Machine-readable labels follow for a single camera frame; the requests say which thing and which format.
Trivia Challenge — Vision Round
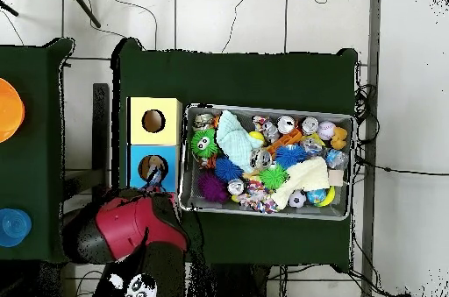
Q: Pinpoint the dark green side-table cloth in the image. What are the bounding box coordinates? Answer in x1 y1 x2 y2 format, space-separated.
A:
0 37 82 264

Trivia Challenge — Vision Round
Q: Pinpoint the crushed silver can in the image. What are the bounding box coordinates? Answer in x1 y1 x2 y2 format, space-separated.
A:
249 147 274 171

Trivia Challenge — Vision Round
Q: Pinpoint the orange plastic tray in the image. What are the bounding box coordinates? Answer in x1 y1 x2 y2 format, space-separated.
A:
267 128 303 152

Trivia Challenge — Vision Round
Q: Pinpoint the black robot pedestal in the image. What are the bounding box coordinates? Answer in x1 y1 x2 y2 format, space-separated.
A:
187 263 273 297

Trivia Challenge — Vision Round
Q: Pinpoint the blue spiky toy with eyes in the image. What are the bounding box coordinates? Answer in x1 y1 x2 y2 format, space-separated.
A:
274 144 310 169

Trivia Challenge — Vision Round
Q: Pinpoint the cream knit cloth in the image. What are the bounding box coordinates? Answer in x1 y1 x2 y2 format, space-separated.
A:
271 155 331 210

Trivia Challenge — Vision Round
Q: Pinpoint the white baseball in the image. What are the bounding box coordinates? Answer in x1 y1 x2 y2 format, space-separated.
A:
317 120 337 141

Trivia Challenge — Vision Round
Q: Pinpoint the thin black floor cable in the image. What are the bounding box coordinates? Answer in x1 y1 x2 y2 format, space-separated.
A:
353 158 449 176

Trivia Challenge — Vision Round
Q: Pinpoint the green spiky toy with eyes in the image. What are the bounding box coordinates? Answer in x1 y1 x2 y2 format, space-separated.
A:
190 128 220 159

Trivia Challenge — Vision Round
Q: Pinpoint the black tripod leg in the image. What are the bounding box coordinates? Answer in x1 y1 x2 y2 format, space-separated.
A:
64 0 102 29
0 0 19 18

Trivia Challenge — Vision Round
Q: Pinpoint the black upright panel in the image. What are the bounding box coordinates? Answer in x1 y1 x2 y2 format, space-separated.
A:
91 82 110 193

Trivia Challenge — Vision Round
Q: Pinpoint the orange plastic bowl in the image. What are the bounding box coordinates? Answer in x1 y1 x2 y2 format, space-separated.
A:
0 77 26 144

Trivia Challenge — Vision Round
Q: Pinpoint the mint green cloth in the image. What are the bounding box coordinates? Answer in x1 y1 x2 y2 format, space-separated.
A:
216 110 265 173

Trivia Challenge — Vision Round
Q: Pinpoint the crushed clear bottle blue label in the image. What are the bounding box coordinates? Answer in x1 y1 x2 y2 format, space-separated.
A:
145 165 164 193

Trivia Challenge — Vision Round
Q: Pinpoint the silver wire mesh bin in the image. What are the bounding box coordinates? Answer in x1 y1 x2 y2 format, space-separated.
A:
179 103 357 222

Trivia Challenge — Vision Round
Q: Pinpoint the wooden box with three holes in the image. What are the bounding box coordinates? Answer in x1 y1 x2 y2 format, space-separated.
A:
125 95 183 194

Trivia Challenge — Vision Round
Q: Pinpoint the blue plastic cup stack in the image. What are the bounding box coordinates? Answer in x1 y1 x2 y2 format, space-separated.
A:
0 208 32 248

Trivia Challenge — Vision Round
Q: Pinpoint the black cable bundle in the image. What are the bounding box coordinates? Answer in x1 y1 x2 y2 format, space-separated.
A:
353 82 381 179

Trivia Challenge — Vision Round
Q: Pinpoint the grey floor strip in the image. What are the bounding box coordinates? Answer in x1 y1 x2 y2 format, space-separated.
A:
360 0 382 297

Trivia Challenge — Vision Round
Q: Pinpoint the dark green table cloth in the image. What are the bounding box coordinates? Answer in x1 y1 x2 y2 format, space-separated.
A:
110 37 359 273

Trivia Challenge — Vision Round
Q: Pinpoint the black drink can silver top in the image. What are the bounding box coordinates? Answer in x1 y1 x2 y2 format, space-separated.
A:
226 178 246 196

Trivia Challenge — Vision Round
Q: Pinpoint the purple spiky ball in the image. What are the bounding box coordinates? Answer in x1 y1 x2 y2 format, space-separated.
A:
196 170 231 204

